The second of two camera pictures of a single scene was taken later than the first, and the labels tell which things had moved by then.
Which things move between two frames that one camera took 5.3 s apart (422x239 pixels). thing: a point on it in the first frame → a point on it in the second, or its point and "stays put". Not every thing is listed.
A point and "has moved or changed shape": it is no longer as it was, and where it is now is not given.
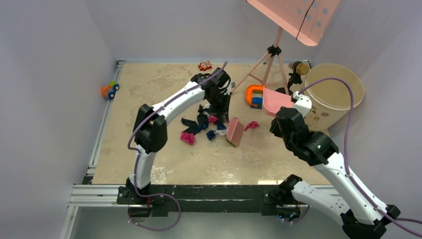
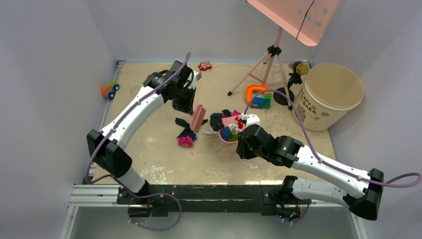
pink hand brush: x=235 y=129 → x=197 y=117
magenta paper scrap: x=213 y=119 → x=235 y=112
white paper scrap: x=222 y=132 → x=234 y=126
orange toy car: x=109 y=91 stays put
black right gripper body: x=275 y=130 → x=247 y=153
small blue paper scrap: x=221 y=126 has moved or changed shape
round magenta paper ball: x=187 y=138 has moved or changed shape
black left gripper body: x=219 y=102 → x=183 y=99
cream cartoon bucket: x=330 y=99 stays put
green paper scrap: x=231 y=144 → x=234 y=136
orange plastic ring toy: x=249 y=92 stays put
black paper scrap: x=202 y=117 → x=216 y=122
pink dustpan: x=273 y=100 → x=228 y=120
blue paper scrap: x=201 y=126 → x=226 y=133
